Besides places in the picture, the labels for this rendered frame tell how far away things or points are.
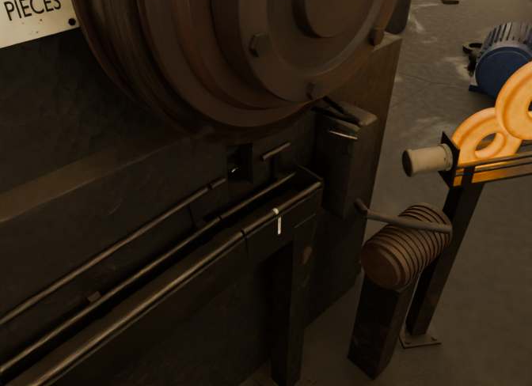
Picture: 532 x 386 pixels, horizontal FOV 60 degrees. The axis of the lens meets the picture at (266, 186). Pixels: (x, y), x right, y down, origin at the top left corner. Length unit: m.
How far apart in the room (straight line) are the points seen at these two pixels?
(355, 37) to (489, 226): 1.46
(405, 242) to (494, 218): 1.02
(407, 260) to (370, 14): 0.57
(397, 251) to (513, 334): 0.73
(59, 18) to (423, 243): 0.83
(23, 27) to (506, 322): 1.53
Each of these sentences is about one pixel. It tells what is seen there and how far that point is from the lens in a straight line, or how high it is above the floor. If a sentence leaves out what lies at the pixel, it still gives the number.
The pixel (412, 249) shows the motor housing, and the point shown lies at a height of 0.52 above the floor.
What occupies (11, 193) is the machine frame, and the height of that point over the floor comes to 0.87.
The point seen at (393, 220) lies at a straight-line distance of 1.03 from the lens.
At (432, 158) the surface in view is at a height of 0.69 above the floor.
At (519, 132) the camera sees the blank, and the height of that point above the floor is 0.81.
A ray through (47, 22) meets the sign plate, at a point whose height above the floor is 1.07.
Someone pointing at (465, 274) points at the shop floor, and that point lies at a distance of 1.79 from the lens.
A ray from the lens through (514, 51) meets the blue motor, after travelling 2.71.
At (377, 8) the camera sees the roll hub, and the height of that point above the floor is 1.07.
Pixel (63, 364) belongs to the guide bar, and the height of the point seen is 0.68.
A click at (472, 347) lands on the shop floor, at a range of 1.61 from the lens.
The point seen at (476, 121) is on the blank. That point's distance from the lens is 1.05.
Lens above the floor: 1.27
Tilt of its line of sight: 40 degrees down
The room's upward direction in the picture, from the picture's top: straight up
